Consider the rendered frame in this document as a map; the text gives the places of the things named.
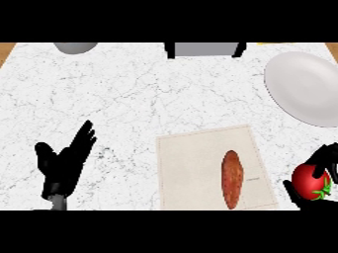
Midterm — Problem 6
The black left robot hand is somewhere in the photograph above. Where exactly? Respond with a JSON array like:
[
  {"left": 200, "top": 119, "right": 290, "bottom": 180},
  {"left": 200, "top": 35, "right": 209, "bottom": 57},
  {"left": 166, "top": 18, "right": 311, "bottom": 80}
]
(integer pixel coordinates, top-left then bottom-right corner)
[{"left": 34, "top": 120, "right": 99, "bottom": 202}]

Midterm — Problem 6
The red tomato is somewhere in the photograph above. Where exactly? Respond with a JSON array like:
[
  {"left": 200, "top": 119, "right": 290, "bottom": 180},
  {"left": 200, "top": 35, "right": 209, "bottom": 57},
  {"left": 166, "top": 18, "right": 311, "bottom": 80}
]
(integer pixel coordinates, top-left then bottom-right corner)
[{"left": 290, "top": 163, "right": 335, "bottom": 202}]

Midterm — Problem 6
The beige placemat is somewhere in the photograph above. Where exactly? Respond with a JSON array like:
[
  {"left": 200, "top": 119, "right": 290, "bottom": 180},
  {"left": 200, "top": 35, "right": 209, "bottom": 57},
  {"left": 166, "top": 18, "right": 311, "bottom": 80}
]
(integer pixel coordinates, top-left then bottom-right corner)
[{"left": 156, "top": 124, "right": 281, "bottom": 211}]

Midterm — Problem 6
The white plate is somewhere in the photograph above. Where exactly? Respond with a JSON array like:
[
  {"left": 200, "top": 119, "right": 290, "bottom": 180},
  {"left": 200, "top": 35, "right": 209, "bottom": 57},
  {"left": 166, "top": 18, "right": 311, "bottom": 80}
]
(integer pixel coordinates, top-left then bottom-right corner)
[{"left": 264, "top": 50, "right": 338, "bottom": 128}]

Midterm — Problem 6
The brown oblong sweet potato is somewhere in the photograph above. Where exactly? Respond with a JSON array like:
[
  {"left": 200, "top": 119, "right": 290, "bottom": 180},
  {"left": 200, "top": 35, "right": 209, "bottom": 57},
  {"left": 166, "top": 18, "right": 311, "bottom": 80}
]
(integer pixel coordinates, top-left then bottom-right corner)
[{"left": 221, "top": 149, "right": 247, "bottom": 211}]

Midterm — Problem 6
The grey round bowl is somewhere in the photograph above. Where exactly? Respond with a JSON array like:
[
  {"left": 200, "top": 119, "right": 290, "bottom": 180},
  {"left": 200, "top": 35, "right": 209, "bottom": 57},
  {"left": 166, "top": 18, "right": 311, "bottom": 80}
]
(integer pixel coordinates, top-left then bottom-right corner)
[{"left": 54, "top": 42, "right": 99, "bottom": 55}]

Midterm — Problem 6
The grey and black appliance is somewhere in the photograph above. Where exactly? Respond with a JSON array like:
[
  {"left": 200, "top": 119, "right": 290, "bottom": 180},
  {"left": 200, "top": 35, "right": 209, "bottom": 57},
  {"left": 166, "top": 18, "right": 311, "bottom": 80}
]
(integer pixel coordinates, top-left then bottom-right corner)
[{"left": 165, "top": 42, "right": 249, "bottom": 60}]

